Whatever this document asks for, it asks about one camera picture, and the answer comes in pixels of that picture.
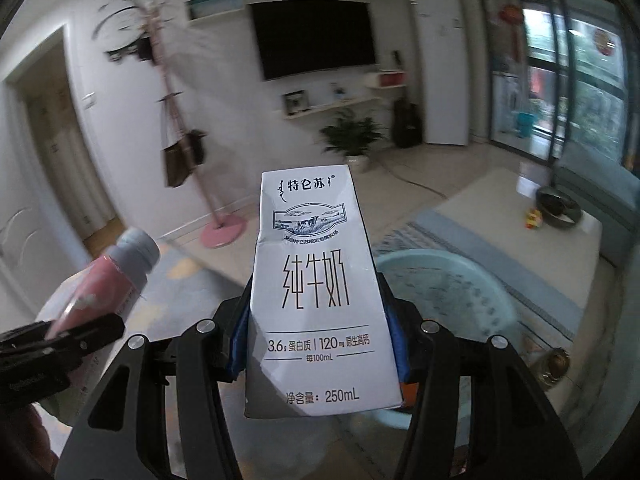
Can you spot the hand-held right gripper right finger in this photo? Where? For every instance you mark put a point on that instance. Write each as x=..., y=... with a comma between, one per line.
x=400, y=345

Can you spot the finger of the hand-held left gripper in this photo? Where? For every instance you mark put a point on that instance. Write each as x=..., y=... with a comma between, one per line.
x=85, y=332
x=35, y=375

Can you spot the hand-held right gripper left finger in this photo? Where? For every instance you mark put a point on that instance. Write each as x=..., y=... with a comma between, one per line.
x=239, y=340

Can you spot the pink yogurt drink bottle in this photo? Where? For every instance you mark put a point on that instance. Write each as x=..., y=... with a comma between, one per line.
x=105, y=280

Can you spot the light teal plastic basket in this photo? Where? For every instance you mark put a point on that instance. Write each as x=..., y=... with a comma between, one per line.
x=450, y=285

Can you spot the white blue milk carton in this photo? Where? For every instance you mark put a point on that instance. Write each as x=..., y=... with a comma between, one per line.
x=310, y=290

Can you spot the black small shoulder bag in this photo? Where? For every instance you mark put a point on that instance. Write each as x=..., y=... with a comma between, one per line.
x=197, y=147

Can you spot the white panel door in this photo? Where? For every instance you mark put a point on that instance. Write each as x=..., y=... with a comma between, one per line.
x=25, y=220

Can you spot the beige coffee table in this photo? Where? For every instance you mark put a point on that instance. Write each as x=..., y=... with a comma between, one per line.
x=500, y=260

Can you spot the small colourful toy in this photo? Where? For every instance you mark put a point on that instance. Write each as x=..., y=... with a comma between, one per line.
x=533, y=218

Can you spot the brown tote handbag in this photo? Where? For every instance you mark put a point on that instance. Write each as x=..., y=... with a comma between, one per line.
x=176, y=165

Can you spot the dark round ashtray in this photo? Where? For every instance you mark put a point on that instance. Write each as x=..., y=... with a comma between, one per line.
x=559, y=207

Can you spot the green potted plant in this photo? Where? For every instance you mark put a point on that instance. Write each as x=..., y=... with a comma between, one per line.
x=352, y=137

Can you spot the black acoustic guitar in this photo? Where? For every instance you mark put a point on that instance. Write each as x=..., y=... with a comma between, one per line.
x=407, y=125

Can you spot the pink coat rack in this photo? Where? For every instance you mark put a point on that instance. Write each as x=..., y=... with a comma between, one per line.
x=172, y=110

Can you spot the framed butterfly picture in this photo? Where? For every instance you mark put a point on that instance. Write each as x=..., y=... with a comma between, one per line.
x=295, y=101

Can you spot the blue plastic bucket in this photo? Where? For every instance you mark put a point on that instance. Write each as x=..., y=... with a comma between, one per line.
x=525, y=125

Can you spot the grey green sofa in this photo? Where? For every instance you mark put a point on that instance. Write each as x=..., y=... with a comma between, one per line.
x=600, y=185

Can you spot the white washing machine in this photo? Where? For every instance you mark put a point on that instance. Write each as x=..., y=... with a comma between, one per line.
x=506, y=102

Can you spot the white refrigerator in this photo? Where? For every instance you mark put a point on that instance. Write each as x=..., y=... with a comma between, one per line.
x=440, y=65

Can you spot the black hat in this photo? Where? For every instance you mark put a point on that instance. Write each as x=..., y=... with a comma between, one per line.
x=145, y=49

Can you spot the black framed sliding glass door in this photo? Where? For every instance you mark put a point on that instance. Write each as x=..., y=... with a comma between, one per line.
x=570, y=60

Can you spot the red knot ornament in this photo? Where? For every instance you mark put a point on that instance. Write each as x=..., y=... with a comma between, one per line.
x=512, y=20

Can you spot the round red window sticker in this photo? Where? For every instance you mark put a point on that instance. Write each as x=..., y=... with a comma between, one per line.
x=605, y=41

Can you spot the white light switch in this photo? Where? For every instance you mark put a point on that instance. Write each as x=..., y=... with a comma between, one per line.
x=90, y=100

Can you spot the white low wall shelf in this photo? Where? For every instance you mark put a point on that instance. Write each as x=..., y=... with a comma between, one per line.
x=330, y=106

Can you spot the white pink wall organizer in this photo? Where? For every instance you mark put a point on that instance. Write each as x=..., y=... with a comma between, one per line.
x=385, y=78

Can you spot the panda wall clock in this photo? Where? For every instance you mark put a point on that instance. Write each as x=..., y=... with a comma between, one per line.
x=120, y=30

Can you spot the black wall television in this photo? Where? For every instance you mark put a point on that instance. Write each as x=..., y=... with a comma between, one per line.
x=312, y=40

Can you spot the teal box wall shelf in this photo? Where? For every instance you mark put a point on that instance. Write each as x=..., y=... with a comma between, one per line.
x=212, y=7

